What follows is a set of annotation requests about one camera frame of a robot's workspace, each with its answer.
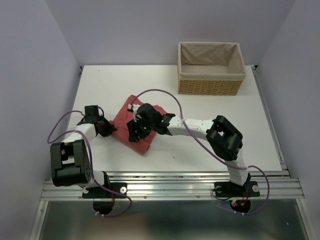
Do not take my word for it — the wicker basket with liner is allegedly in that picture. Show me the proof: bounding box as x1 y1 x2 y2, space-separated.
177 41 247 96

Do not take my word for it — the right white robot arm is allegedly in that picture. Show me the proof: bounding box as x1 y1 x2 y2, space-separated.
127 103 260 199

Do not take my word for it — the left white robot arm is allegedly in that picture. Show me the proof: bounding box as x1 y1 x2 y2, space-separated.
47 105 117 198

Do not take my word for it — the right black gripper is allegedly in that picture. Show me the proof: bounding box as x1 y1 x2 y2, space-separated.
126 115 155 143

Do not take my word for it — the red t shirt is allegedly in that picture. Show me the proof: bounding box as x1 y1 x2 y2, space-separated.
109 94 169 156

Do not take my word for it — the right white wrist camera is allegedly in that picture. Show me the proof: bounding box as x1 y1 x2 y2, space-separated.
127 104 140 122

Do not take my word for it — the aluminium mounting rail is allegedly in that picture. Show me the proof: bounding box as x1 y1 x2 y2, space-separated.
41 170 305 201

